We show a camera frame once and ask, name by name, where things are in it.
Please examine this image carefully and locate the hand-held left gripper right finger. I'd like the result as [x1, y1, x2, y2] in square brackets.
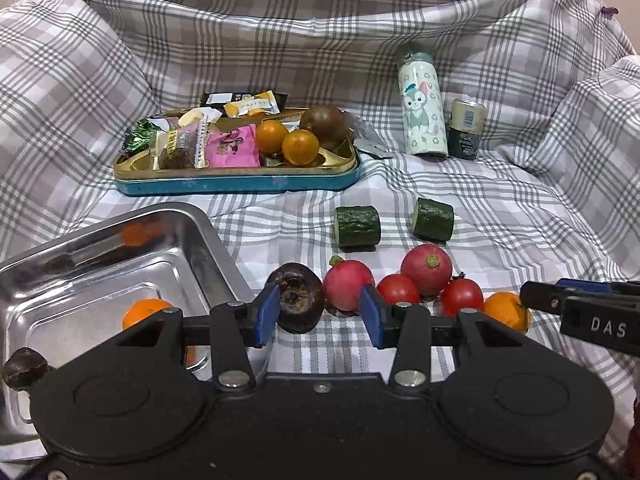
[358, 284, 526, 391]

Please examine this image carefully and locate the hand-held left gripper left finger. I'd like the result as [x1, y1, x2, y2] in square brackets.
[115, 283, 281, 392]

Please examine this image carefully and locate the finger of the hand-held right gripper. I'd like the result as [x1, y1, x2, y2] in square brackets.
[556, 278, 640, 297]
[519, 281, 571, 317]

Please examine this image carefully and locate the small orange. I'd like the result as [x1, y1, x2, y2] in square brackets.
[281, 129, 321, 167]
[482, 291, 531, 335]
[255, 119, 291, 156]
[121, 298, 197, 367]

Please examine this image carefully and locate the red tomato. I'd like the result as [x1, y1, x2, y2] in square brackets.
[376, 273, 421, 306]
[439, 273, 485, 317]

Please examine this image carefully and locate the dark brown water chestnut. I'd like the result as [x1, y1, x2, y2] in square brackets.
[1, 347, 50, 391]
[266, 262, 326, 335]

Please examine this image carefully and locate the red radish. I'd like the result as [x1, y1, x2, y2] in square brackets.
[400, 243, 454, 297]
[322, 255, 376, 317]

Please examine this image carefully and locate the stainless steel tray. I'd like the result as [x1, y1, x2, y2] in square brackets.
[0, 202, 275, 466]

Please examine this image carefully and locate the person's right forearm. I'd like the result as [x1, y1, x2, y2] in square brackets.
[620, 394, 640, 480]

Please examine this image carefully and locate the green cucumber piece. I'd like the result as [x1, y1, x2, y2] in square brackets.
[334, 204, 383, 249]
[412, 197, 455, 242]

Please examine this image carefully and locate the blue gold snack tin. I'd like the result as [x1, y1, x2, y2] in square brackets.
[112, 106, 362, 198]

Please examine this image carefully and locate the pink snack packet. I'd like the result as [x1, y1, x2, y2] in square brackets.
[205, 125, 262, 169]

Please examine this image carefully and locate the silver foil wrapper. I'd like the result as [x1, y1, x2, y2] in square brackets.
[345, 112, 394, 159]

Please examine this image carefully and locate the dark green can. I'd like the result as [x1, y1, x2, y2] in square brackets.
[446, 98, 487, 161]

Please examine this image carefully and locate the brown cake clear packet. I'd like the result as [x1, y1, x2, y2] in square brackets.
[172, 121, 211, 169]

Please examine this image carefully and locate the gold label cake packet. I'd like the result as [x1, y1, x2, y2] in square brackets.
[151, 127, 181, 171]

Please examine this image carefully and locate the brown kiwi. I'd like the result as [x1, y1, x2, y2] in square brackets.
[299, 104, 351, 151]

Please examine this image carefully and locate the cream wrapped pastry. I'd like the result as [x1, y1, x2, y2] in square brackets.
[177, 108, 222, 134]

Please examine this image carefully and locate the yellow white snack packet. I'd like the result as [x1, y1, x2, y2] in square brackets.
[223, 90, 280, 117]

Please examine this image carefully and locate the white cat print bottle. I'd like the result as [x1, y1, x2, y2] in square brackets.
[398, 44, 449, 161]

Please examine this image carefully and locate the green foil candy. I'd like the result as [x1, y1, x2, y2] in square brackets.
[124, 117, 166, 154]

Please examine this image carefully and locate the black snack packet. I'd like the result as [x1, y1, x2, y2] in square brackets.
[199, 91, 251, 109]

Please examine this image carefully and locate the grey plaid blanket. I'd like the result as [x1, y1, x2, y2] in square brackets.
[0, 0, 640, 467]

